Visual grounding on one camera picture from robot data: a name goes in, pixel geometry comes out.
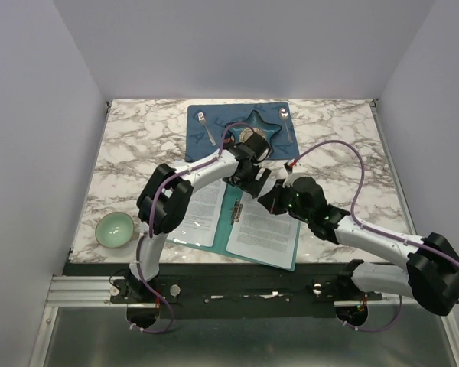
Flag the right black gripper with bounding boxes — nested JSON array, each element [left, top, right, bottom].
[[258, 178, 312, 222]]

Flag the metal folder clip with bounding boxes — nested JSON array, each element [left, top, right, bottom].
[[231, 200, 243, 225]]

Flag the printed paper sheets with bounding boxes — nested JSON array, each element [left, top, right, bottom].
[[225, 189, 301, 272]]

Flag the teal plastic folder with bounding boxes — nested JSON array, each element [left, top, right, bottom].
[[164, 179, 303, 268]]

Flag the single printed paper sheet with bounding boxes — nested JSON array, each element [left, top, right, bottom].
[[168, 180, 226, 248]]

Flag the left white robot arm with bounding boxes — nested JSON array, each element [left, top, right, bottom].
[[128, 132, 271, 302]]

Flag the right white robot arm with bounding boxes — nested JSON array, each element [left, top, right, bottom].
[[258, 176, 459, 316]]

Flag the blue star-shaped dish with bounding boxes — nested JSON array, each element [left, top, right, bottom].
[[225, 110, 282, 155]]

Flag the silver spoon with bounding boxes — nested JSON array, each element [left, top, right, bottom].
[[278, 107, 294, 144]]

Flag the blue placemat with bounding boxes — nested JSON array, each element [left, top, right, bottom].
[[185, 102, 300, 162]]

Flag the silver fork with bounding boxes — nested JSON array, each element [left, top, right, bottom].
[[197, 112, 216, 146]]

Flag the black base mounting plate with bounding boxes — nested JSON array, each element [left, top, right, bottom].
[[63, 260, 386, 324]]

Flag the green floral bowl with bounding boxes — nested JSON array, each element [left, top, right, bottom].
[[95, 212, 135, 248]]

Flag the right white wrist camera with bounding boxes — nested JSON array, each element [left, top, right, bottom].
[[283, 161, 308, 187]]

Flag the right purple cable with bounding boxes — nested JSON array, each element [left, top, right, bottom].
[[285, 140, 459, 333]]

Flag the purple cable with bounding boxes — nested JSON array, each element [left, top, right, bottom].
[[285, 140, 459, 333], [129, 122, 272, 333]]

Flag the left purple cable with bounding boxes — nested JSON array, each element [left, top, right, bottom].
[[129, 122, 272, 333]]

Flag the aluminium frame rail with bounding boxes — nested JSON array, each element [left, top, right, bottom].
[[30, 276, 459, 366]]

